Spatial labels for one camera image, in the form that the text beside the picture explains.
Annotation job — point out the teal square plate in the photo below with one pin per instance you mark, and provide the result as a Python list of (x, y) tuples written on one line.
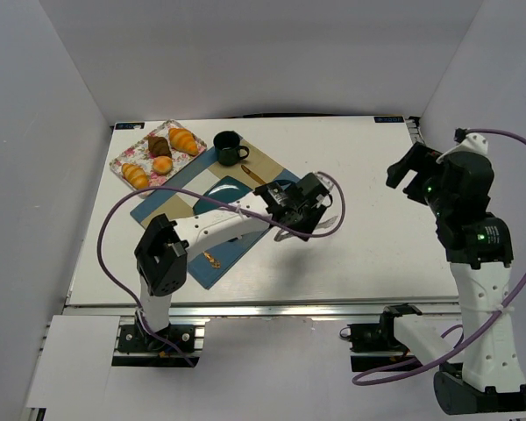
[(227, 190)]

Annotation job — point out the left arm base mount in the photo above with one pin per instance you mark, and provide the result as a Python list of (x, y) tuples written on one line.
[(175, 346)]

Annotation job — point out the gold fork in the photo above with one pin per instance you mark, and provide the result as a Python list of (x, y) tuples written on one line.
[(214, 263)]

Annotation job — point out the chocolate croissant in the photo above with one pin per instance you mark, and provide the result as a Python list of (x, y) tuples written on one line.
[(158, 145)]

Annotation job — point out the aluminium table frame rail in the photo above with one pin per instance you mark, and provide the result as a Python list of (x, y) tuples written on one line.
[(294, 310)]

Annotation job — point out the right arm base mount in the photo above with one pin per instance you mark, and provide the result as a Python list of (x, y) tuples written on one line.
[(375, 346)]

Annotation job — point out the metal tongs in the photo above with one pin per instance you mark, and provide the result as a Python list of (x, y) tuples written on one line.
[(283, 235)]

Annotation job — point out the dark green mug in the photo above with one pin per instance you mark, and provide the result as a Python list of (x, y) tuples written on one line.
[(228, 148)]

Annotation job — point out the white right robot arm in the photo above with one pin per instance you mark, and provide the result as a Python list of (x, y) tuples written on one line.
[(483, 373)]

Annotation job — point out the orange croissant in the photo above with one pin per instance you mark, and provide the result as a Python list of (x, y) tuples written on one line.
[(182, 140), (135, 176)]

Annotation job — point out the gold knife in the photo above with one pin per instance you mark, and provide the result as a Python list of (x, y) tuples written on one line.
[(252, 175)]

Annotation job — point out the floral tray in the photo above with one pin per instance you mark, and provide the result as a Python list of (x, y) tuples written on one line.
[(138, 154)]

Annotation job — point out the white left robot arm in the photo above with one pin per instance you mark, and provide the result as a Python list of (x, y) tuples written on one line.
[(167, 246)]

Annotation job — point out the orange croissant left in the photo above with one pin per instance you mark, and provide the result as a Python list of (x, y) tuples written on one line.
[(135, 176)]

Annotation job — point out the round orange bun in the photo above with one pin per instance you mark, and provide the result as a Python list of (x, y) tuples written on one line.
[(162, 165)]

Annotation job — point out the orange croissant right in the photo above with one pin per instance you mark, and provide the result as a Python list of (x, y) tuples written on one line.
[(182, 140)]

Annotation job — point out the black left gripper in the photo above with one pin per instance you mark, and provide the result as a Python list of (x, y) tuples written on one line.
[(304, 217)]

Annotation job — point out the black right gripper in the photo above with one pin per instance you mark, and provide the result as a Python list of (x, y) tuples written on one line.
[(408, 171)]

